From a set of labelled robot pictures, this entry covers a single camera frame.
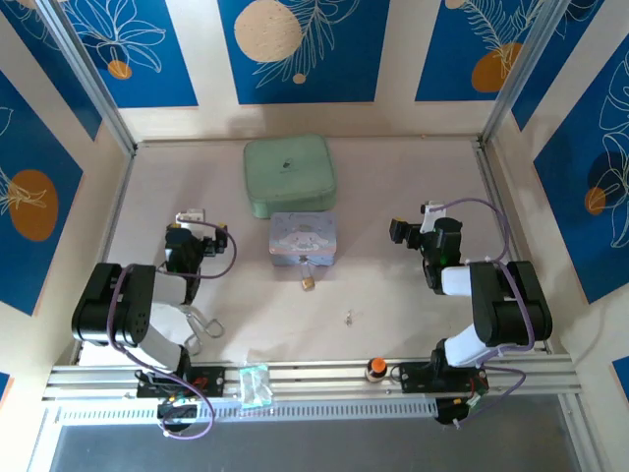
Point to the small brass padlock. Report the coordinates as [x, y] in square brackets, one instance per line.
[308, 282]

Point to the small metal key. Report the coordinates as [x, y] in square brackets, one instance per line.
[349, 318]

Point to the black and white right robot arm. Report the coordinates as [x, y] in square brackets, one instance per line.
[511, 305]

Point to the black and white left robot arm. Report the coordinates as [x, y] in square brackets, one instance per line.
[129, 305]

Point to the cartoon print tin box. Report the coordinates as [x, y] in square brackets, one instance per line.
[302, 238]

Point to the green square zip case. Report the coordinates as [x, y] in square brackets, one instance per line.
[290, 172]

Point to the orange-topped knob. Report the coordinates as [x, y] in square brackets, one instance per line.
[376, 369]

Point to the clear plastic bag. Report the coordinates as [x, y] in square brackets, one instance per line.
[254, 386]

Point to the grey metal panel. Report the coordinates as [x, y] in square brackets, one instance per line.
[314, 447]

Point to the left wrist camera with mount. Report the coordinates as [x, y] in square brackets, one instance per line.
[190, 216]

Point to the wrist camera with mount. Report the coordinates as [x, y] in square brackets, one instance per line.
[432, 214]
[190, 216]

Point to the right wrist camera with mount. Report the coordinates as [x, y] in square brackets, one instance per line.
[432, 214]

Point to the aluminium side rail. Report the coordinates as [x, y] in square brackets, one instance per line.
[496, 196]

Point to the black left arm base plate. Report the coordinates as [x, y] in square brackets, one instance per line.
[206, 381]

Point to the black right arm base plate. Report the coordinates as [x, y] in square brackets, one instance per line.
[417, 378]

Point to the aluminium frame rail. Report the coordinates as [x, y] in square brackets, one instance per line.
[319, 376]

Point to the aluminium corner post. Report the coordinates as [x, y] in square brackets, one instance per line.
[88, 74]
[526, 69]

